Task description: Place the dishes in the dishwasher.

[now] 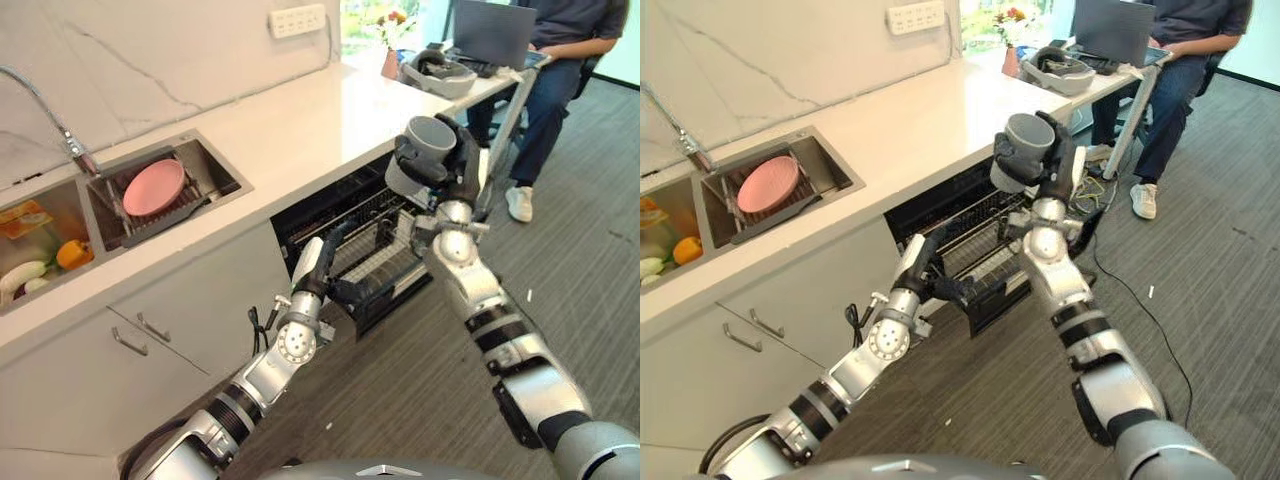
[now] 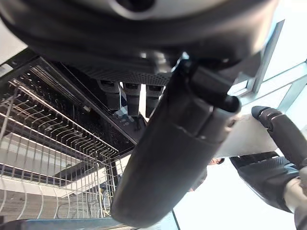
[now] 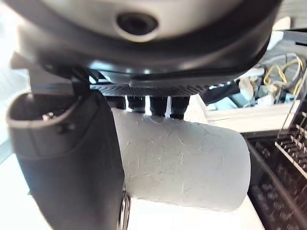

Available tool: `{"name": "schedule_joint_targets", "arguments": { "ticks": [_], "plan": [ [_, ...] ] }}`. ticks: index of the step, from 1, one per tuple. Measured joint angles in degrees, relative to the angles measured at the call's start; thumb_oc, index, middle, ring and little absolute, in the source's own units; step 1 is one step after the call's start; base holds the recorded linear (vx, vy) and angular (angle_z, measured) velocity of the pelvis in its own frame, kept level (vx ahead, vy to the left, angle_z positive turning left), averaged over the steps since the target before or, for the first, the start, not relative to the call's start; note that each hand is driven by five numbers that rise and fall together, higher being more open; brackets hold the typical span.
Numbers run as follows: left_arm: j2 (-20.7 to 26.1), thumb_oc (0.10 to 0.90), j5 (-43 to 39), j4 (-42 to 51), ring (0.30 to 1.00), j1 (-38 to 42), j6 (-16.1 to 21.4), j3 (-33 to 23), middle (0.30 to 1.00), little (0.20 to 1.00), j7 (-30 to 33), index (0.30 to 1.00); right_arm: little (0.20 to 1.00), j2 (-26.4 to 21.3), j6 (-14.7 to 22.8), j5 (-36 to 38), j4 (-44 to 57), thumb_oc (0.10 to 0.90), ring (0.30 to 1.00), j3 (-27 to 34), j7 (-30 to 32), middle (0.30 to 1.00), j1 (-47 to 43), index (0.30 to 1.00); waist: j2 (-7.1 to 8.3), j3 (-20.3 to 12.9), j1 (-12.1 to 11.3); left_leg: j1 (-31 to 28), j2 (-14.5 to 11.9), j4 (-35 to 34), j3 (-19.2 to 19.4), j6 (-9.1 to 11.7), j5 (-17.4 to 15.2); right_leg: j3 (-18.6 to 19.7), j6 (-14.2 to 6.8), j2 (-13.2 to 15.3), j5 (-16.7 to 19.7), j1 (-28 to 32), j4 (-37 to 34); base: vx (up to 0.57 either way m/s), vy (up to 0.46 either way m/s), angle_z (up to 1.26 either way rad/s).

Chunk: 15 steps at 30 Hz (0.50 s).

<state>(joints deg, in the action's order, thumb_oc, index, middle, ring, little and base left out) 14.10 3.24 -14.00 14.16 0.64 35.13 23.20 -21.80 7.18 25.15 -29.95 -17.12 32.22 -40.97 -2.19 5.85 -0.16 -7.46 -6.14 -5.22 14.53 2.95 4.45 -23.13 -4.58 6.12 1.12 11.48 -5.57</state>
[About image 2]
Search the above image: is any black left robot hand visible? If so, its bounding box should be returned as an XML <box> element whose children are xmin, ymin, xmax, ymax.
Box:
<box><xmin>0</xmin><ymin>0</ymin><xmax>280</xmax><ymax>228</ymax></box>

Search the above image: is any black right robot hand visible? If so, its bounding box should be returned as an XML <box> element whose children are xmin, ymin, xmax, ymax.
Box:
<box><xmin>229</xmin><ymin>105</ymin><xmax>307</xmax><ymax>214</ymax></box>

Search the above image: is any white plate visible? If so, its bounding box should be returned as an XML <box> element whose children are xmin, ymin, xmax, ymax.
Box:
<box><xmin>219</xmin><ymin>114</ymin><xmax>280</xmax><ymax>158</ymax></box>

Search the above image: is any black dishwasher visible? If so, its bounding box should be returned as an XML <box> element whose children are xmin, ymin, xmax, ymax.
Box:
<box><xmin>0</xmin><ymin>46</ymin><xmax>149</xmax><ymax>230</ymax></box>

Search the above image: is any person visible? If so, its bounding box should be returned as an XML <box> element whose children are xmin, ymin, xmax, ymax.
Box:
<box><xmin>189</xmin><ymin>157</ymin><xmax>226</xmax><ymax>192</ymax></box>

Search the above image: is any metal wire dishwasher rack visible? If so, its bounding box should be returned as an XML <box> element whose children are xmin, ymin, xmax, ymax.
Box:
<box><xmin>0</xmin><ymin>79</ymin><xmax>125</xmax><ymax>220</ymax></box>

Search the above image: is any grey window frame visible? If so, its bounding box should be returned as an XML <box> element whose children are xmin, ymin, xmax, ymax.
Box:
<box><xmin>230</xmin><ymin>19</ymin><xmax>307</xmax><ymax>115</ymax></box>

